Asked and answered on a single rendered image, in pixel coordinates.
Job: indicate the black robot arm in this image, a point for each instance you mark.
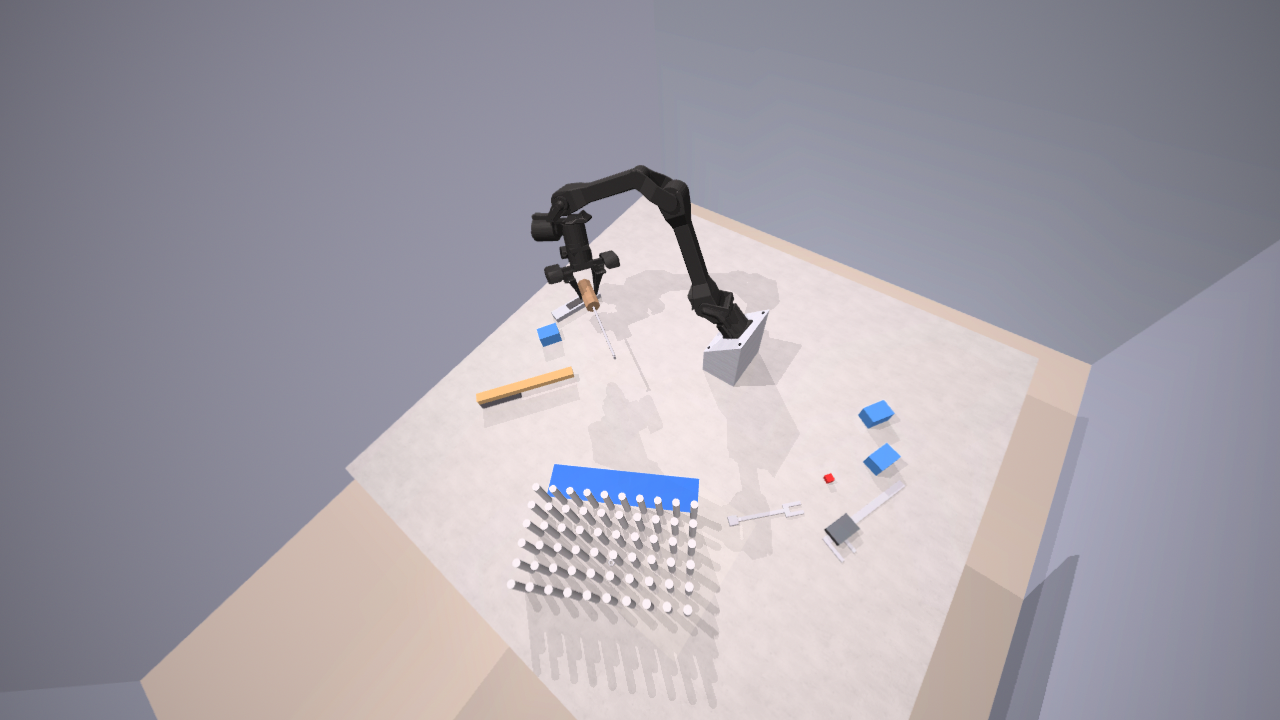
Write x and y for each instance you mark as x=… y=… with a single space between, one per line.
x=673 y=200

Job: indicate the blue rectangular block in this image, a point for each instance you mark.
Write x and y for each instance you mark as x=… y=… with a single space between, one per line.
x=881 y=459
x=876 y=414
x=549 y=334

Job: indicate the blue flat strip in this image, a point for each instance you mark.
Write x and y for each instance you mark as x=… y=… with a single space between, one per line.
x=630 y=483

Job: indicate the white two-pronged fork-shaped tool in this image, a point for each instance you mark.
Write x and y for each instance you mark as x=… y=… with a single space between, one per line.
x=733 y=520

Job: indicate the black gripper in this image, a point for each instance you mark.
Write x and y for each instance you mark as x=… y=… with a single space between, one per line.
x=579 y=256

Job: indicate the wooden-handled metal rod tool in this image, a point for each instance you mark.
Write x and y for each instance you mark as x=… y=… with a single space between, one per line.
x=592 y=304

